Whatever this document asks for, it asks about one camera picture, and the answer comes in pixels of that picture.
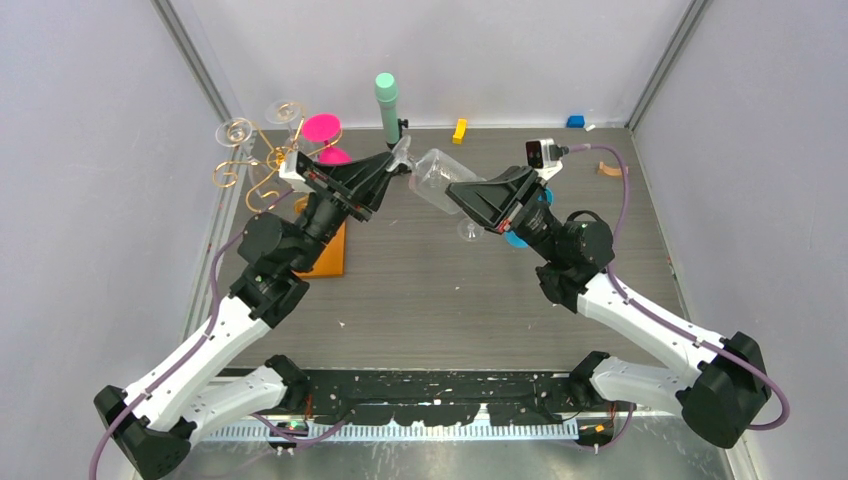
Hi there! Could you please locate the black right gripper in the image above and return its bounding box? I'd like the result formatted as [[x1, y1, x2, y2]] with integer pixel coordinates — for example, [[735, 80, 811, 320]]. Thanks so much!
[[443, 167, 562, 265]]

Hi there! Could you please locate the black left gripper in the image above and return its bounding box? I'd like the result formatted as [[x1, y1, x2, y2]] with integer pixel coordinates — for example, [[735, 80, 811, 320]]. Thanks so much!
[[290, 151, 399, 273]]

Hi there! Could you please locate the clear wine glass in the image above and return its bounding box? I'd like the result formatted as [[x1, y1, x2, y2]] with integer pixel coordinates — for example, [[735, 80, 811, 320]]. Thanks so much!
[[265, 99, 306, 150], [457, 218, 485, 242], [215, 117, 258, 165], [391, 137, 482, 215]]

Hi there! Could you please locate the blue wine glass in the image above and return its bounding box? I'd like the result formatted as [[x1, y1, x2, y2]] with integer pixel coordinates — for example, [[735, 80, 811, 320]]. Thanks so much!
[[504, 188, 554, 248]]

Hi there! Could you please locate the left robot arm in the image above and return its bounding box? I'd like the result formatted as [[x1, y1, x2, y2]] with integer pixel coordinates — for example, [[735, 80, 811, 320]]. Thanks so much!
[[88, 152, 406, 479]]

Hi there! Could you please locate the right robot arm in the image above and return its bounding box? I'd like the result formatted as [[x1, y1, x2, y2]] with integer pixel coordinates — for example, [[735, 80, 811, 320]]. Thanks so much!
[[445, 167, 776, 449]]

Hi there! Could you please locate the pink wine glass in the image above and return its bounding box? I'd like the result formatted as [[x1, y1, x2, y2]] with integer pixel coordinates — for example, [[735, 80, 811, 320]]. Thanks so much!
[[302, 113, 352, 166]]

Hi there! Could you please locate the orange wooden rack base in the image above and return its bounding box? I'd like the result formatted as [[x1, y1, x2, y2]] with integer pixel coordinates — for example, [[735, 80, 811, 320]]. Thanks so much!
[[294, 196, 347, 278]]

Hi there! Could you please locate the black mini tripod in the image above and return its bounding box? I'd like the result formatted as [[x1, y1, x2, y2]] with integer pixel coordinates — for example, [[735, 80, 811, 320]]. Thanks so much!
[[382, 118, 411, 175]]

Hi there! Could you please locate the yellow toy block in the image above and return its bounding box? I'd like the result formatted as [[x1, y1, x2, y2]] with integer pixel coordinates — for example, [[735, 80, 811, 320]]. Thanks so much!
[[452, 118, 467, 145]]

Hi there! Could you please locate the mint green microphone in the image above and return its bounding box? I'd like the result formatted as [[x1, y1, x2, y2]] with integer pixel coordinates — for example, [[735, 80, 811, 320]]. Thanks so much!
[[374, 72, 399, 122]]

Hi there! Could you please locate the tan wooden arch block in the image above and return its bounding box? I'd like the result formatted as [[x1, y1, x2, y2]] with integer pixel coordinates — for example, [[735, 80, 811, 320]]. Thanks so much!
[[597, 162, 628, 177]]

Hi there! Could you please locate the small blue block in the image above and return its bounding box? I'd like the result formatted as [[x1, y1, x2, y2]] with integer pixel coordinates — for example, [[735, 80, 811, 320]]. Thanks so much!
[[566, 115, 586, 129]]

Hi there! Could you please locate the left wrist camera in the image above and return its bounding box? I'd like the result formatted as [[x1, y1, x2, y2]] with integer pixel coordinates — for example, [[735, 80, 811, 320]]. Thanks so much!
[[278, 150, 313, 194]]

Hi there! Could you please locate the gold wire glass rack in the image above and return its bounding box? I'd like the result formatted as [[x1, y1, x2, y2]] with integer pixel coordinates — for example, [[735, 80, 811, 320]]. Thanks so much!
[[212, 118, 317, 213]]

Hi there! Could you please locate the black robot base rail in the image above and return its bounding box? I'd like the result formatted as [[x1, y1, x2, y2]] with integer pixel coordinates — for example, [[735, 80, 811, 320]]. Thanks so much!
[[148, 368, 664, 458]]

